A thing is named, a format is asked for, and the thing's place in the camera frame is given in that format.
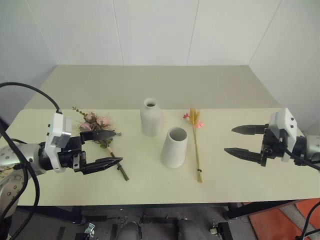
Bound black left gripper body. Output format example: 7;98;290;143
57;136;88;174

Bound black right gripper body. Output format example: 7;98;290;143
259;123;289;168

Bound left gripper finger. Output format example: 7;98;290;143
80;156;124;175
79;129;123;145

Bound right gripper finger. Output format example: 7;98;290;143
231;123;266;137
223;147;264;166

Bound white bottle-shaped vase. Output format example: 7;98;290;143
139;97;163;138

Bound white conical vase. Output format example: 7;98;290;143
160;126;189;170

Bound pink flower bouquet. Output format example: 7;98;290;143
72;106;130;182

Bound dried yellow wheat bouquet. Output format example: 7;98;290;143
182;107;205;184

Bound silver metal clamp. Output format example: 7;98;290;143
84;222;97;235

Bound dark rounded shape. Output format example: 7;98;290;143
117;220;141;240

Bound black box with metal fitting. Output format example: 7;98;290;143
208;221;232;236

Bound orange floor mat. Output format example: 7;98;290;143
247;198;320;240

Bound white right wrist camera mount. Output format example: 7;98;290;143
268;107;305;162

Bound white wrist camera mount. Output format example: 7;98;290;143
44;112;74;174
268;107;305;162

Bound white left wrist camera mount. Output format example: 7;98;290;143
44;112;74;174

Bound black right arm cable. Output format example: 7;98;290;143
282;146;320;240

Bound black table frame bar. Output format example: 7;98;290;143
225;199;302;221

